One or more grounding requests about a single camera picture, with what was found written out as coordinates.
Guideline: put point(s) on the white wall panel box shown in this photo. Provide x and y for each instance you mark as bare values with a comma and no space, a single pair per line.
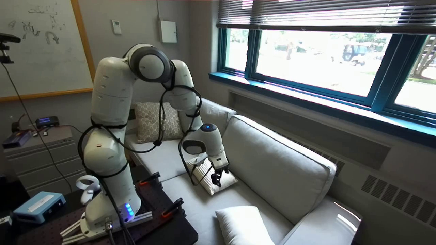
168,32

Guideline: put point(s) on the teal framed main window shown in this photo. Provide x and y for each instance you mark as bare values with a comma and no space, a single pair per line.
362,77

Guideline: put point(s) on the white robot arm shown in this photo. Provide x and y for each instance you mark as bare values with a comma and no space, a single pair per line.
103,152

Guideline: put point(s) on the whiteboard with wooden frame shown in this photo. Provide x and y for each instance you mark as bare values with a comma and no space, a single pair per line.
53,56

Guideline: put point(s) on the light grey sofa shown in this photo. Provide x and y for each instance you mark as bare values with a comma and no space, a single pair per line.
286,182

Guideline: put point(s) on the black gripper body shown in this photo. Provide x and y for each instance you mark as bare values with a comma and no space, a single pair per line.
218,174

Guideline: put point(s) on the orange black clamp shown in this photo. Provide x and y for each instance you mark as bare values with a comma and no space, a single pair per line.
148,180
172,209

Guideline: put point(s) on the black robot table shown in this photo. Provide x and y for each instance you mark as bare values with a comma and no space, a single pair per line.
147,228

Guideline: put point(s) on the grey filing cabinet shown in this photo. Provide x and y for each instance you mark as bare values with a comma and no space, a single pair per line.
46,163

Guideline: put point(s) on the white wall thermostat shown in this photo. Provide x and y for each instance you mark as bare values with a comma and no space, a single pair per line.
116,28

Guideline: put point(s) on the window blinds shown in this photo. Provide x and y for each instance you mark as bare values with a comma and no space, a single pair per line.
395,17

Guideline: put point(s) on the white VR controller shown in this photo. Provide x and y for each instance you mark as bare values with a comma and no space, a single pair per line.
89,184

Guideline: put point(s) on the blue white box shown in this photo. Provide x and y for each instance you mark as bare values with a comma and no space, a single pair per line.
39,208

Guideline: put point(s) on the black camera on stand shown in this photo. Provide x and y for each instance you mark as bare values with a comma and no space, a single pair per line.
4,47

